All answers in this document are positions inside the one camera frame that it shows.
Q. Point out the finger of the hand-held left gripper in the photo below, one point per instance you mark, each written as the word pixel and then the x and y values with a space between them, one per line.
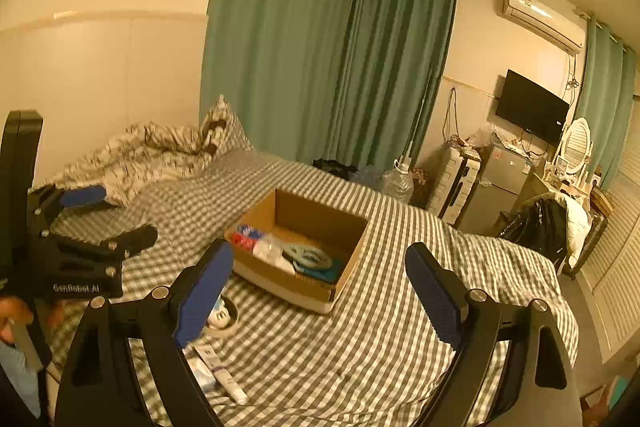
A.
pixel 82 197
pixel 132 239

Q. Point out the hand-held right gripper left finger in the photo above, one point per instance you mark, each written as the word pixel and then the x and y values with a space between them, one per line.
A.
pixel 202 294

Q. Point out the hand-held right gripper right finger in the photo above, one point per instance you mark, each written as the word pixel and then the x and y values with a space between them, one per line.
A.
pixel 435 302

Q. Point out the person's left forearm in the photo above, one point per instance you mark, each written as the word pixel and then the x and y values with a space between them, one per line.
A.
pixel 15 382

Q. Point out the person's left hand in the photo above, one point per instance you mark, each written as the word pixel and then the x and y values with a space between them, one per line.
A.
pixel 12 308

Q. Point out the white round container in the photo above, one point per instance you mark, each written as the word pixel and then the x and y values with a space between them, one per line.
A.
pixel 225 316

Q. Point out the red and white packet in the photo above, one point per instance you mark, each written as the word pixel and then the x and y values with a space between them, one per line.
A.
pixel 246 234

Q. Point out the small white carton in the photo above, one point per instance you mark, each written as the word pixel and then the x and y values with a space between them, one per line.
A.
pixel 200 374

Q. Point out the patterned blanket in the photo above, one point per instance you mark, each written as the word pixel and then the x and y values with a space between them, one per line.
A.
pixel 150 152

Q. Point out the white plastic bag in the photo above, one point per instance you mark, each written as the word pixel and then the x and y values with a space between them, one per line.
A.
pixel 270 249

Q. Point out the white tube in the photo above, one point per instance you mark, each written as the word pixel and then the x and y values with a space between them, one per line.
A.
pixel 227 382

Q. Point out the bed with checked sheet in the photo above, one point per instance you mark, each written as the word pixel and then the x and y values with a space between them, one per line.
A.
pixel 350 357

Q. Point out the brown cardboard box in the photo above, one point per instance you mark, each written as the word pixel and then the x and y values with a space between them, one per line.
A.
pixel 310 292

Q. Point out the clear water bottle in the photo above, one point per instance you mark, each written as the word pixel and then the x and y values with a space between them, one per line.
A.
pixel 398 187

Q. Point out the black garbage bag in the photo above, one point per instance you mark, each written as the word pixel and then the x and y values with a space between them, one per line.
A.
pixel 535 227

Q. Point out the grey fridge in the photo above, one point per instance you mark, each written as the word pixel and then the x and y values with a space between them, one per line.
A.
pixel 492 189

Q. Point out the clear plastic bag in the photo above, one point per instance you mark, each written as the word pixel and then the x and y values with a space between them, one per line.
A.
pixel 369 179

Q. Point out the patterned pillow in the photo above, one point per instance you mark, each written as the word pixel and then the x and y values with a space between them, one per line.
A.
pixel 225 127

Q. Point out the dressing table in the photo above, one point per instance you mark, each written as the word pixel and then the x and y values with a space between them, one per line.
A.
pixel 542 184

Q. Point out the white jacket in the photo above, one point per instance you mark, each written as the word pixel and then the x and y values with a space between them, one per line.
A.
pixel 577 227

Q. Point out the black clothing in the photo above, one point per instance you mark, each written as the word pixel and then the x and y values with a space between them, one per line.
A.
pixel 334 168

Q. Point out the white louvred door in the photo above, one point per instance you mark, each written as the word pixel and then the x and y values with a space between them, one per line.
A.
pixel 615 267

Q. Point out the white oval mirror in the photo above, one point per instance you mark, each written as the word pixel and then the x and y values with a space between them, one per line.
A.
pixel 577 147

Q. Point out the black television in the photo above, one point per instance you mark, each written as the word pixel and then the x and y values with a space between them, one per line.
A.
pixel 530 107

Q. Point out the green curtain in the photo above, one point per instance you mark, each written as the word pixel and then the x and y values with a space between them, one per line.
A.
pixel 400 57
pixel 280 32
pixel 602 107

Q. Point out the white air conditioner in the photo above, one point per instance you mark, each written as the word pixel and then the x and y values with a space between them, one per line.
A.
pixel 542 19

